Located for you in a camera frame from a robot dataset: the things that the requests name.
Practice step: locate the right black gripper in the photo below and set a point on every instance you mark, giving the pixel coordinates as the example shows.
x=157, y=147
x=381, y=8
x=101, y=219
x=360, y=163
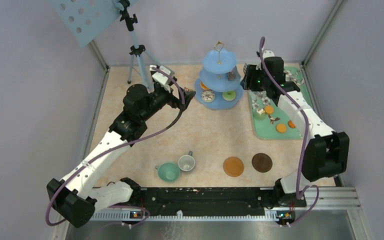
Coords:
x=248, y=83

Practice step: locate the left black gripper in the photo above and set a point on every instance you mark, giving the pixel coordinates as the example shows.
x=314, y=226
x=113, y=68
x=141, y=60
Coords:
x=176, y=102

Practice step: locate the orange glazed donut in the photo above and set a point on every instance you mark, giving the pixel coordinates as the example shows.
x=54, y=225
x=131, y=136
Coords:
x=202, y=85

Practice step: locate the white chocolate drizzle donut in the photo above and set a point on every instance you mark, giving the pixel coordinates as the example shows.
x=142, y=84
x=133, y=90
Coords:
x=208, y=96

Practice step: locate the green glazed donut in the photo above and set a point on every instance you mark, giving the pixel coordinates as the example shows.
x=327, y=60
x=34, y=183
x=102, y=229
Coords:
x=229, y=95

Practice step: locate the blue three-tier cake stand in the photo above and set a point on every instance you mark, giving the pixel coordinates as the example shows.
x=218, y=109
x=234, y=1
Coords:
x=215, y=66

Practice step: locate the green dome cake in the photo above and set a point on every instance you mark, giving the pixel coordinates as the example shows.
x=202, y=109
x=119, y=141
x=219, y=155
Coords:
x=259, y=113

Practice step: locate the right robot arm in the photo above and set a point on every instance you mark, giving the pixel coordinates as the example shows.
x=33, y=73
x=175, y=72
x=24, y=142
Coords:
x=324, y=151

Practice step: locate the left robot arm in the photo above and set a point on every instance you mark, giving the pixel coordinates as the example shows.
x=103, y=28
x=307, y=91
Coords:
x=75, y=196

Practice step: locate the round orange biscuit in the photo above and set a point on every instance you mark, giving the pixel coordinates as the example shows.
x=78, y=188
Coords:
x=268, y=109
x=281, y=128

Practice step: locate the green floral serving tray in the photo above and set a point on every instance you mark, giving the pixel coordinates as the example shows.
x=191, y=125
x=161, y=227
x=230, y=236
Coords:
x=269, y=122

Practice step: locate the small brown cookie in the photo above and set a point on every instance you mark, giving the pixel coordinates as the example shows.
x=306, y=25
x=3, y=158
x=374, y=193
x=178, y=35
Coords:
x=291, y=124

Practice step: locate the light blue tripod stand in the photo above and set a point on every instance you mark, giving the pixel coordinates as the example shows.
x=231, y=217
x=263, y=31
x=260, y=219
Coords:
x=136, y=50

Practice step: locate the white grey teacup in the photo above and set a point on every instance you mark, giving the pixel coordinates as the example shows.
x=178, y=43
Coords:
x=186, y=163

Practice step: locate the green teacup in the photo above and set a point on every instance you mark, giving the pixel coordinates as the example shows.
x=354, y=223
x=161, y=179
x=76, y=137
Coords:
x=168, y=172

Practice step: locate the dark brown saucer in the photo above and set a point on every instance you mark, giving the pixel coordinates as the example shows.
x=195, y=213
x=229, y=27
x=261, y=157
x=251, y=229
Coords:
x=262, y=163

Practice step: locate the orange saucer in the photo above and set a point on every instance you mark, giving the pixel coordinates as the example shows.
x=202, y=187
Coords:
x=233, y=166

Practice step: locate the blue perforated board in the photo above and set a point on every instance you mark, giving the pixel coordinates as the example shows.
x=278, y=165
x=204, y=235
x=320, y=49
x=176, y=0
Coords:
x=86, y=19

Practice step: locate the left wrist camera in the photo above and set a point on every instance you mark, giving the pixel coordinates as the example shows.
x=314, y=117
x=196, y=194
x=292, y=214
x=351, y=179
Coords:
x=160, y=78

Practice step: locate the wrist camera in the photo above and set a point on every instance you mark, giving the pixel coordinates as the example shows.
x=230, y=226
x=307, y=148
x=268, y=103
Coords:
x=160, y=78
x=265, y=54

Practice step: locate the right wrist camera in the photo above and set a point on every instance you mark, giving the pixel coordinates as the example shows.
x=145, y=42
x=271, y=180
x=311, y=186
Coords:
x=265, y=54

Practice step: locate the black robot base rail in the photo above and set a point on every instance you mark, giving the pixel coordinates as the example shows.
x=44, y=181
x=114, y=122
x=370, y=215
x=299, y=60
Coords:
x=212, y=201

